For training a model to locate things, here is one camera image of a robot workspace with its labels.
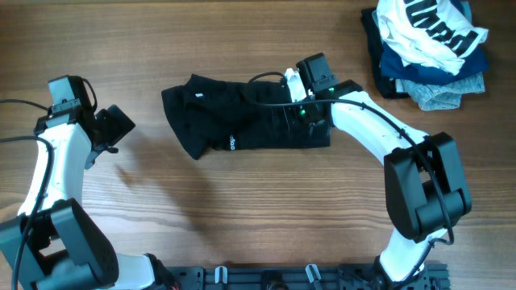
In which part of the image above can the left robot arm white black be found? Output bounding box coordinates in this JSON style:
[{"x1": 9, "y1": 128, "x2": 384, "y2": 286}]
[{"x1": 1, "y1": 105, "x2": 177, "y2": 289}]

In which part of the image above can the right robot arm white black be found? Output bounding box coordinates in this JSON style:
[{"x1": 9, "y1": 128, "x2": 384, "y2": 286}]
[{"x1": 285, "y1": 81, "x2": 472, "y2": 289}]

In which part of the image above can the black folded garment in pile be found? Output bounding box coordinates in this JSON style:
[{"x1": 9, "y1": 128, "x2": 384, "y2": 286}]
[{"x1": 360, "y1": 7, "x2": 409, "y2": 99}]

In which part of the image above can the grey denim folded garment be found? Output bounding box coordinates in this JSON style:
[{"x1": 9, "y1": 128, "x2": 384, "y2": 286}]
[{"x1": 395, "y1": 72, "x2": 485, "y2": 111}]

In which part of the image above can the white t-shirt black lettering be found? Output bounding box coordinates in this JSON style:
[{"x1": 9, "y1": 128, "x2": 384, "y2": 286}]
[{"x1": 377, "y1": 0, "x2": 489, "y2": 76}]

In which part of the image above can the navy blue folded garment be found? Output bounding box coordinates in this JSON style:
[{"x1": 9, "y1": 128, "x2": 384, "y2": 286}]
[{"x1": 379, "y1": 0, "x2": 490, "y2": 87}]

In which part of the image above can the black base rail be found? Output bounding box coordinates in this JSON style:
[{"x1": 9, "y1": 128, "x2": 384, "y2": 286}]
[{"x1": 169, "y1": 263, "x2": 451, "y2": 290}]

